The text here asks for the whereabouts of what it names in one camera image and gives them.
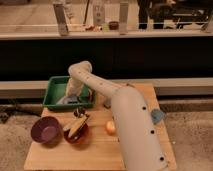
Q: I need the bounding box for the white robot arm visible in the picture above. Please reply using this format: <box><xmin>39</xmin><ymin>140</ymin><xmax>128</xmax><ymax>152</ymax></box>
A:
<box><xmin>68</xmin><ymin>61</ymin><xmax>169</xmax><ymax>171</ymax></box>

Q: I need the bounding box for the white cloth in tray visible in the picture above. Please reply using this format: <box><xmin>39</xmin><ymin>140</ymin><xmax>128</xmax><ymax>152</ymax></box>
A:
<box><xmin>56</xmin><ymin>95</ymin><xmax>78</xmax><ymax>105</ymax></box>

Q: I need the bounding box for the green plastic tray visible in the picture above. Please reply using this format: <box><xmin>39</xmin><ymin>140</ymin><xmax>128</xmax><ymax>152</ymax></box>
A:
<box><xmin>43</xmin><ymin>76</ymin><xmax>96</xmax><ymax>111</ymax></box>

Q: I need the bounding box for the small dark toy item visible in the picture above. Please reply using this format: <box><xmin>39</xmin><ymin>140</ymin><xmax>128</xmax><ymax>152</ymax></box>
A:
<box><xmin>74</xmin><ymin>107</ymin><xmax>86</xmax><ymax>118</ymax></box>

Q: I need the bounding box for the wooden spatula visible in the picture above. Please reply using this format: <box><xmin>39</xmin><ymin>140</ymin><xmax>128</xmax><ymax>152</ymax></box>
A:
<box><xmin>63</xmin><ymin>116</ymin><xmax>88</xmax><ymax>138</ymax></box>

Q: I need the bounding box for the brown red bowl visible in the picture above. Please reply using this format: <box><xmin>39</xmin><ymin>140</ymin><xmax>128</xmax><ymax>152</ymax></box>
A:
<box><xmin>63</xmin><ymin>123</ymin><xmax>89</xmax><ymax>144</ymax></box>

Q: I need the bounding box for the purple bowl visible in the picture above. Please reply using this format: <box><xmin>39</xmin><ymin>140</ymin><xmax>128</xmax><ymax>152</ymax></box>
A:
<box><xmin>31</xmin><ymin>116</ymin><xmax>62</xmax><ymax>144</ymax></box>

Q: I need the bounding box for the orange round fruit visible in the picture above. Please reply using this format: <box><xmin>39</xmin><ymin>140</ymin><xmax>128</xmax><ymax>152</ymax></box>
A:
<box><xmin>105</xmin><ymin>121</ymin><xmax>116</xmax><ymax>135</ymax></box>

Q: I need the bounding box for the wooden table board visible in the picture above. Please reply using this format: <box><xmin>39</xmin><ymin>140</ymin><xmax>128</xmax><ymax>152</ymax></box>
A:
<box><xmin>24</xmin><ymin>83</ymin><xmax>177</xmax><ymax>171</ymax></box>

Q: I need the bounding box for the background dark bowl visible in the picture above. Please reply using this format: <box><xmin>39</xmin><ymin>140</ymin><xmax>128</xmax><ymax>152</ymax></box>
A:
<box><xmin>108</xmin><ymin>21</ymin><xmax>119</xmax><ymax>30</ymax></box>

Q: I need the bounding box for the blue cup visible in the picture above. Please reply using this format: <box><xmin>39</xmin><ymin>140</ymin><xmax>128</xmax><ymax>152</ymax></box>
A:
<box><xmin>151</xmin><ymin>109</ymin><xmax>165</xmax><ymax>124</ymax></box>

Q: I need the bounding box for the left grey post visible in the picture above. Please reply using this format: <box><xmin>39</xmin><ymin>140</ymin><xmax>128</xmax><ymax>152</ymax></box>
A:
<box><xmin>53</xmin><ymin>0</ymin><xmax>69</xmax><ymax>36</ymax></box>

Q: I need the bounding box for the grey post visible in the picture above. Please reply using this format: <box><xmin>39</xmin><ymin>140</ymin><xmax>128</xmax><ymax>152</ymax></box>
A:
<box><xmin>53</xmin><ymin>0</ymin><xmax>69</xmax><ymax>36</ymax></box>
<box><xmin>119</xmin><ymin>1</ymin><xmax>129</xmax><ymax>35</ymax></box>

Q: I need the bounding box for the right grey post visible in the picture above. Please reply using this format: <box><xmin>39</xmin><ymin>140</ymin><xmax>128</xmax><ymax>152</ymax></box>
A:
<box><xmin>119</xmin><ymin>1</ymin><xmax>129</xmax><ymax>35</ymax></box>

